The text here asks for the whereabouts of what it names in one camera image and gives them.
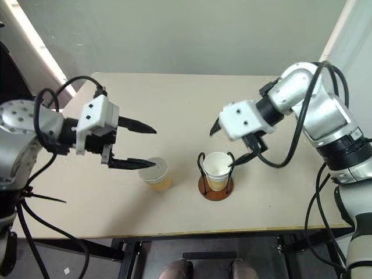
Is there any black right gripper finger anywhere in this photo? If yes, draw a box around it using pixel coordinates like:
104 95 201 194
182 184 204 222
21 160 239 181
209 116 224 137
227 151 257 169

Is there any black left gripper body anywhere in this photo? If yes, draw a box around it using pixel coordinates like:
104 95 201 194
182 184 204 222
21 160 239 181
85 127 117 155

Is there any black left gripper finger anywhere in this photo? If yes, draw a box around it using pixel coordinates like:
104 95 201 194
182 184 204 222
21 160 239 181
117 115 158 135
100 144 159 171

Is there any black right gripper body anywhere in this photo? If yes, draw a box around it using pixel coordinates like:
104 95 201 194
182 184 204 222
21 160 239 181
242 131 270 155

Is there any white and beige paper cup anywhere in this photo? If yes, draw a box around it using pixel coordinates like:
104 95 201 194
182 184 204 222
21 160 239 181
205 174 230 192
138 156 176 193
202 152 234 180

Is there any black flat floor plate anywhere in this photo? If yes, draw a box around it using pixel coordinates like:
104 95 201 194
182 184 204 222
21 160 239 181
182 251 244 262

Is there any dark rounded shape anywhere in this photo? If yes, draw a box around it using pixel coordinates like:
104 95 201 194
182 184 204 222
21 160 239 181
158 259 195 279
228 258 257 279

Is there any black background object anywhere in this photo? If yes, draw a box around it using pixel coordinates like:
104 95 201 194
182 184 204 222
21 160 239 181
0 20 33 103

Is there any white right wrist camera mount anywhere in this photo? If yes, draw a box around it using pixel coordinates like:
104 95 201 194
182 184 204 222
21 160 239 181
219 100 276 142

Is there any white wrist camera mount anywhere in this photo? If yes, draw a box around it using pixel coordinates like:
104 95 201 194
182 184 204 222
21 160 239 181
76 95 120 155
219 100 276 142

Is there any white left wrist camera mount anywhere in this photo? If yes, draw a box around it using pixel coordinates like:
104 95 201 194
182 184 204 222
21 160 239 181
76 95 120 155

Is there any black wire cup holder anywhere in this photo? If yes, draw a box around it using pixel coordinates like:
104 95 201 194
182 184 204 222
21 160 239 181
197 151 235 202

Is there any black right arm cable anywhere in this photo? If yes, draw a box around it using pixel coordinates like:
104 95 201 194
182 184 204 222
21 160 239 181
256 60 350 169

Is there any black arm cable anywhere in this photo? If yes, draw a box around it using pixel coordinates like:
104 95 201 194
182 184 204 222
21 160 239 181
256 60 350 169
33 76 106 155

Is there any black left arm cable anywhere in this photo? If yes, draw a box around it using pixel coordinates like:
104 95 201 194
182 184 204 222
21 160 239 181
33 76 106 155

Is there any black cable tie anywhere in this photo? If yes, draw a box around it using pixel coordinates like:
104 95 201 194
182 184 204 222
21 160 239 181
19 187 67 204

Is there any black metal table frame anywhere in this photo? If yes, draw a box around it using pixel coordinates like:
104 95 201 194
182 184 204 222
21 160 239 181
17 226 356 279

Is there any black body cable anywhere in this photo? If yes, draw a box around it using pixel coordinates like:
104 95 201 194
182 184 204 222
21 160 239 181
16 185 91 279
303 162 351 279

